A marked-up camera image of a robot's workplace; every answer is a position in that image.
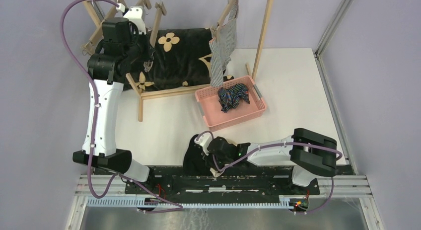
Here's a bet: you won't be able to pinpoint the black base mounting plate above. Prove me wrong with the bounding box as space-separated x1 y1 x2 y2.
144 166 320 204

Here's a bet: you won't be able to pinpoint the black floral pillow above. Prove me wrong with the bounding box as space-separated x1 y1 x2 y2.
123 27 235 91

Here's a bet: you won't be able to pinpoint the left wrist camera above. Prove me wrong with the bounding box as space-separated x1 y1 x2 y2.
123 6 147 35

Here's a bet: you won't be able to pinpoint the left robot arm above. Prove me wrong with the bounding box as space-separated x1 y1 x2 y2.
72 17 151 182

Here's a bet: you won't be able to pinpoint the navy striped underwear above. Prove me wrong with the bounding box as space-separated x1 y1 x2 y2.
217 83 250 113

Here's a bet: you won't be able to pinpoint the wooden clothes rack frame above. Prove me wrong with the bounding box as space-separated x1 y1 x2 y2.
76 0 276 122

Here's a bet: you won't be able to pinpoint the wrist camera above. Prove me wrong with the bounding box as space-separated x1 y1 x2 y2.
123 6 147 35
194 132 213 155

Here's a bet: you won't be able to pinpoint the grey striped boxer shorts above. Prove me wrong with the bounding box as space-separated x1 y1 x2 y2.
209 3 238 87

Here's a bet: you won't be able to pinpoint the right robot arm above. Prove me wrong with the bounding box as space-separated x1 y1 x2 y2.
194 128 343 187

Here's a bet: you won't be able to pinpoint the white slotted cable duct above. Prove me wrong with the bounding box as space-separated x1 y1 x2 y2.
86 195 310 210

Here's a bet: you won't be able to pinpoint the pink plastic basket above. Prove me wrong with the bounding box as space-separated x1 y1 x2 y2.
195 76 267 132

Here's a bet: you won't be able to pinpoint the wooden clip hanger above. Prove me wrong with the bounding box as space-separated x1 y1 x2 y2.
81 0 152 55
143 0 167 73
210 0 238 38

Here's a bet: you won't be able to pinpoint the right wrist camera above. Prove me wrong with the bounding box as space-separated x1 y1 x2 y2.
194 132 213 155

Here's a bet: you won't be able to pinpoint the black underwear cream waistband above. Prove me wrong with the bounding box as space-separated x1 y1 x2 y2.
182 134 224 177

